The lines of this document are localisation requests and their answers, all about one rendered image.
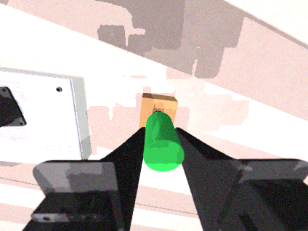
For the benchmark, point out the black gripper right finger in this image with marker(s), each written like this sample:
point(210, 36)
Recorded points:
point(214, 177)

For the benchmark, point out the tan wooden block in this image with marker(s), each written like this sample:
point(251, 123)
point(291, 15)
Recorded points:
point(152, 103)

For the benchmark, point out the green marker cap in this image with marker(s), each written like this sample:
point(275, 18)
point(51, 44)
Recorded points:
point(162, 151)

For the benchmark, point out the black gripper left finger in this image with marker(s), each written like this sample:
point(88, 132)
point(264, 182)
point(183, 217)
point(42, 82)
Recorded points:
point(117, 173)

